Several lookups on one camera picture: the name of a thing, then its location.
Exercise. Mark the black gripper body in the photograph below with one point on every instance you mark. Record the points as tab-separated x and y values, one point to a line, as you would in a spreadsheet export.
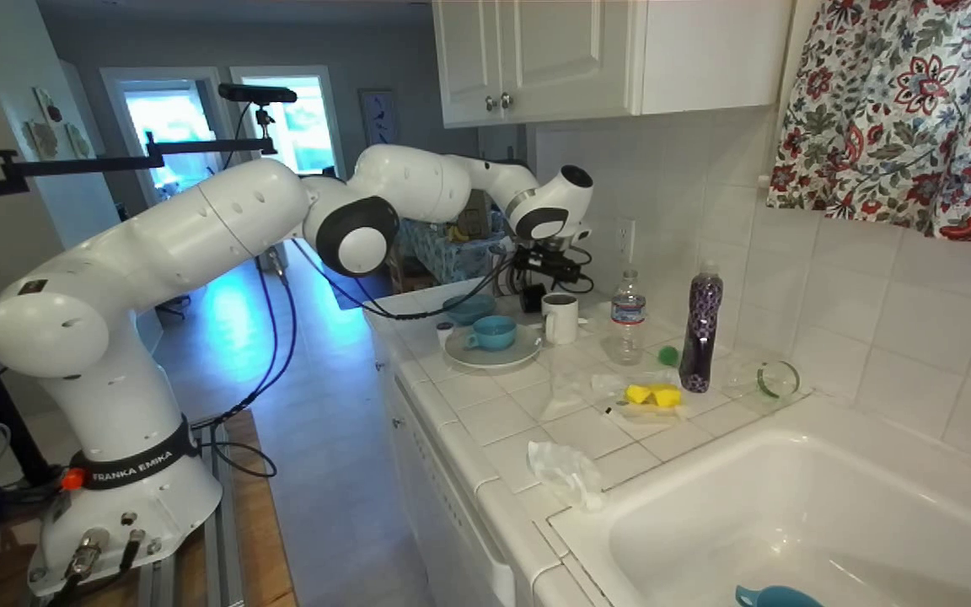
546	262

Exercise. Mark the small black pot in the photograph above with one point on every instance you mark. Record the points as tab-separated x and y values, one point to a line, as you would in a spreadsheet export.
535	309

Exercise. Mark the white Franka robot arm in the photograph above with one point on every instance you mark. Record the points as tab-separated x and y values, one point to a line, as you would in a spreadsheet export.
117	339

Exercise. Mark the floral ceramic mug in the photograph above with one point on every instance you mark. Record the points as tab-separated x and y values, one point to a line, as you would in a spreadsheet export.
560	320

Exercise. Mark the teal cup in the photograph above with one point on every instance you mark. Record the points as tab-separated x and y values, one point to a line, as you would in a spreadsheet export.
493	334

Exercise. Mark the blue woven basket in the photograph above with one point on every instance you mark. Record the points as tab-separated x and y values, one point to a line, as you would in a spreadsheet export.
452	255

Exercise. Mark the clear water bottle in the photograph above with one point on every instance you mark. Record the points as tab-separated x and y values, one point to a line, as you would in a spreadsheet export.
628	320

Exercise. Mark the small shaker jar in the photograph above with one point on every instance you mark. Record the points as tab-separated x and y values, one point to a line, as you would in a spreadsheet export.
447	339

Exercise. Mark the green scrubber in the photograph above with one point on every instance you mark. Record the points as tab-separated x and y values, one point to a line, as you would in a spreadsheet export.
669	355

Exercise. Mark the yellow sponge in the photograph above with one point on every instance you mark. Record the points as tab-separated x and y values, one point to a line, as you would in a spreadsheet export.
651	397

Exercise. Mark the purple dish soap bottle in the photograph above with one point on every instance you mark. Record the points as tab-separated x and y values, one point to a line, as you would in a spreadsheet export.
698	330

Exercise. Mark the crumpled clear plastic piece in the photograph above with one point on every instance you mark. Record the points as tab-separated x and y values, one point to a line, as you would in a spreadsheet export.
560	466

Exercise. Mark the white upper cabinet with knobs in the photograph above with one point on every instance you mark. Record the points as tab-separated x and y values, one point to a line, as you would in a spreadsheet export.
574	52

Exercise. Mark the clear glass bowl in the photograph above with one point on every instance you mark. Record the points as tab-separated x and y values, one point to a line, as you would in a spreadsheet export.
780	378

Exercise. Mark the white under-counter cabinet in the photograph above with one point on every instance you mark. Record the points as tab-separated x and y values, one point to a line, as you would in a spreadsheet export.
439	528

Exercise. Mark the white double sink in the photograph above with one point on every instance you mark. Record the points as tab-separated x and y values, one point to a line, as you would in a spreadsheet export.
801	518

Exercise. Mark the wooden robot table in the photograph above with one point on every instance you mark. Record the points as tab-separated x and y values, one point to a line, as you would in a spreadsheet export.
268	528

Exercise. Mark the floral curtain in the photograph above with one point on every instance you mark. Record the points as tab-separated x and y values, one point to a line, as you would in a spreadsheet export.
900	102

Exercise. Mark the teal dish in sink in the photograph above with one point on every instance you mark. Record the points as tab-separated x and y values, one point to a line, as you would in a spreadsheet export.
776	598

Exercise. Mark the framed wall picture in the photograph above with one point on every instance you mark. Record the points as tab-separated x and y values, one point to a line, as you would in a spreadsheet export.
379	121

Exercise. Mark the black camera boom stand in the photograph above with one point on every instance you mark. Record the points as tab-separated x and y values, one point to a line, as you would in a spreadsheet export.
81	162

